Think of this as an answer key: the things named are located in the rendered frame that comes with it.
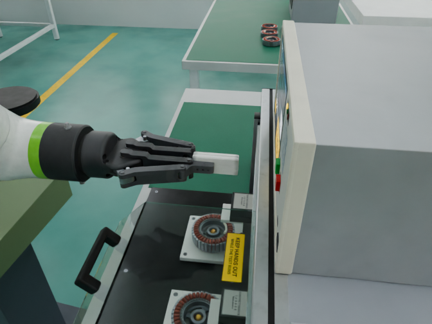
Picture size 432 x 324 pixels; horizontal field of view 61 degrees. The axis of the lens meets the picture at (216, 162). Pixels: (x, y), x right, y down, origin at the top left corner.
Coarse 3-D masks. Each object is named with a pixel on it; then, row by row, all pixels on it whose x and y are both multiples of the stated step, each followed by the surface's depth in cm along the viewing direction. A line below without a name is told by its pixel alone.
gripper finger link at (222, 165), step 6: (192, 156) 56; (198, 156) 56; (204, 156) 56; (210, 156) 56; (216, 156) 56; (222, 156) 56; (216, 162) 56; (222, 162) 56; (228, 162) 56; (234, 162) 56; (216, 168) 57; (222, 168) 57; (228, 168) 56; (234, 168) 56; (228, 174) 57; (234, 174) 57
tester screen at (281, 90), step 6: (282, 42) 70; (282, 48) 68; (282, 54) 67; (282, 60) 66; (282, 66) 65; (282, 72) 64; (282, 78) 63; (282, 84) 62; (282, 90) 61; (276, 96) 76; (282, 96) 59; (282, 102) 59; (282, 108) 58; (276, 114) 72; (282, 114) 57; (276, 120) 71; (282, 120) 56; (276, 126) 69
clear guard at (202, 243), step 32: (128, 224) 65; (160, 224) 62; (192, 224) 62; (224, 224) 62; (128, 256) 57; (160, 256) 57; (192, 256) 57; (128, 288) 52; (160, 288) 52; (192, 288) 52; (224, 288) 52; (96, 320) 48; (128, 320) 48; (160, 320) 48; (192, 320) 48; (224, 320) 48
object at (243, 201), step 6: (234, 192) 91; (234, 198) 89; (240, 198) 89; (246, 198) 89; (252, 198) 89; (228, 204) 93; (234, 204) 87; (240, 204) 87; (246, 204) 87; (252, 204) 87
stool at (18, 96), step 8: (8, 88) 224; (16, 88) 224; (24, 88) 224; (0, 96) 215; (8, 96) 215; (16, 96) 215; (24, 96) 215; (32, 96) 215; (0, 104) 207; (8, 104) 207; (16, 104) 207; (24, 104) 208; (32, 104) 211; (16, 112) 205; (24, 112) 208
